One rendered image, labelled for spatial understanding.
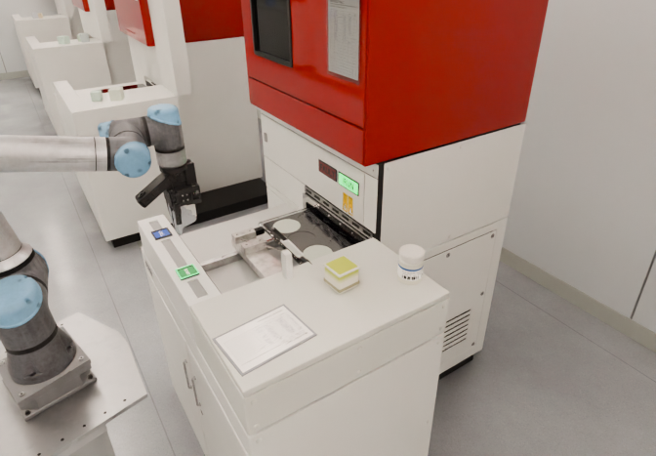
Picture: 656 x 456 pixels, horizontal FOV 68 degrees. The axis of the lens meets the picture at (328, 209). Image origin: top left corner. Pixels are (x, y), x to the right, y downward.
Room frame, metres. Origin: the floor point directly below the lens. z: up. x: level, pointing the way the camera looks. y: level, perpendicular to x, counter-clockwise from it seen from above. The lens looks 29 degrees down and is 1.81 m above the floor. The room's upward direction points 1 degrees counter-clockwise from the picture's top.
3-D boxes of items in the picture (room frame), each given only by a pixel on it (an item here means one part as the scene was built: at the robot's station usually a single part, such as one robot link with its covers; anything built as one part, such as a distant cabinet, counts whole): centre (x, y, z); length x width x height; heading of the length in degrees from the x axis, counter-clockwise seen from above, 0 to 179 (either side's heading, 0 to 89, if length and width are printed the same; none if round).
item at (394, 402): (1.29, 0.19, 0.41); 0.97 x 0.64 x 0.82; 33
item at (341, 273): (1.10, -0.04, 1.00); 0.07 x 0.07 x 0.07; 37
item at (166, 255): (1.27, 0.49, 0.89); 0.55 x 0.09 x 0.14; 33
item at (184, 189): (1.18, 0.40, 1.25); 0.09 x 0.08 x 0.12; 123
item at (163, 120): (1.17, 0.41, 1.41); 0.09 x 0.08 x 0.11; 116
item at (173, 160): (1.18, 0.41, 1.33); 0.08 x 0.08 x 0.05
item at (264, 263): (1.35, 0.22, 0.87); 0.36 x 0.08 x 0.03; 33
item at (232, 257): (1.48, 0.26, 0.84); 0.50 x 0.02 x 0.03; 123
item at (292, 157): (1.70, 0.06, 1.02); 0.82 x 0.03 x 0.40; 33
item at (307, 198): (1.54, -0.02, 0.89); 0.44 x 0.02 x 0.10; 33
